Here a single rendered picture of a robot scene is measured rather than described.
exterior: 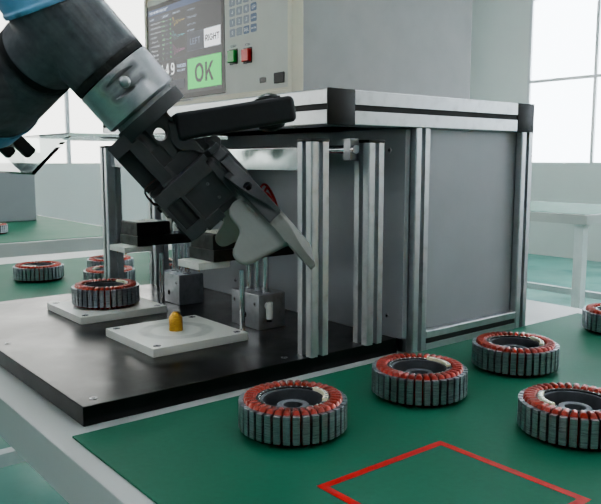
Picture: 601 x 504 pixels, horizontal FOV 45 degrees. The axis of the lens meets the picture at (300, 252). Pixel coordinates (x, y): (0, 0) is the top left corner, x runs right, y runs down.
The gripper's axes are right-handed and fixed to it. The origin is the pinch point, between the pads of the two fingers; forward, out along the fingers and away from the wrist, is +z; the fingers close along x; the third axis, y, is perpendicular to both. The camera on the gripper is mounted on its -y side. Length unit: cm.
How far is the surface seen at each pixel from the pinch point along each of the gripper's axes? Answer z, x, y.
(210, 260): 1.3, -33.2, 7.2
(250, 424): 8.7, 2.6, 15.1
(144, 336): 2.5, -30.9, 21.1
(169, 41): -26, -61, -13
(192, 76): -20, -54, -11
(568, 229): 347, -586, -287
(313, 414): 11.4, 5.1, 9.9
